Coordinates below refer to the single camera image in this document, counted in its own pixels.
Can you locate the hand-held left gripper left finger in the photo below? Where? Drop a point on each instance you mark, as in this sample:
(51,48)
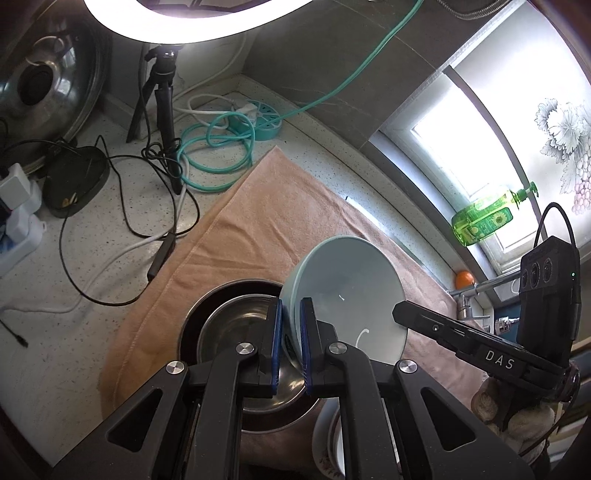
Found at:
(275,350)

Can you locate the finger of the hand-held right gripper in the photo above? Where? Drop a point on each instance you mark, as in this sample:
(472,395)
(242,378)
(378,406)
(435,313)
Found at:
(415,316)

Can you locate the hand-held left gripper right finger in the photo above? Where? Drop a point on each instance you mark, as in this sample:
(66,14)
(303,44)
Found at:
(305,350)

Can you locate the shiny stainless steel bowl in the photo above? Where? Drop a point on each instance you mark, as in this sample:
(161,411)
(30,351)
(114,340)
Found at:
(240,318)

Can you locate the mint green bowl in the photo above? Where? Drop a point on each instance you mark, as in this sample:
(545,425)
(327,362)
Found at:
(351,286)

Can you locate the dark stainless steel bowl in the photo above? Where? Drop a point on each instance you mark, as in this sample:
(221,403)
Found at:
(194,314)

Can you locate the large plate with pink blossoms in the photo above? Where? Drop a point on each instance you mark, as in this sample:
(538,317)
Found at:
(323,443)

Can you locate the person's right hand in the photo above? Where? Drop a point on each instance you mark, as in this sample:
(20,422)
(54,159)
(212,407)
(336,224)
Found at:
(526,422)

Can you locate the chrome faucet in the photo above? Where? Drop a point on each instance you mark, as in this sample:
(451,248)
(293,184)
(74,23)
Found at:
(466,307)

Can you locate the chrome tap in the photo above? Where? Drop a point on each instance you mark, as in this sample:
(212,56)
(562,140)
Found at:
(503,324)

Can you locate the orange fruit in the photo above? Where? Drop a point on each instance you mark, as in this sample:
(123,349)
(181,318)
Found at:
(464,280)

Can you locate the green dish soap bottle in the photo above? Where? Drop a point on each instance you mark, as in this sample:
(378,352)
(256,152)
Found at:
(480,221)

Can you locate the orange towel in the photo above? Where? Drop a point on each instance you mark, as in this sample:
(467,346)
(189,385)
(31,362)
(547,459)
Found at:
(258,221)

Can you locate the window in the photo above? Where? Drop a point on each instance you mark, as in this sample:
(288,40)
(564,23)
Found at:
(498,92)

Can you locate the teal round power strip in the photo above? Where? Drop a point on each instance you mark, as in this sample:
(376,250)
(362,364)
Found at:
(263,124)

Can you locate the black tripod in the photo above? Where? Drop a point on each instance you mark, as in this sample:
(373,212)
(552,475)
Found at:
(166,115)

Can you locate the black oval device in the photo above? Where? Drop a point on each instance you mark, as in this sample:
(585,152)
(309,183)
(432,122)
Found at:
(74,180)

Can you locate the white power strip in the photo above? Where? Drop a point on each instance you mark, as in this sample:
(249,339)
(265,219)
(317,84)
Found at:
(18,256)

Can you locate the white adapter plug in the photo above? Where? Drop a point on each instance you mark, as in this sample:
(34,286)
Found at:
(25,221)

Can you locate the white charger plug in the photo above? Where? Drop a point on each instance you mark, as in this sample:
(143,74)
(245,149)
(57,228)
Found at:
(14,184)

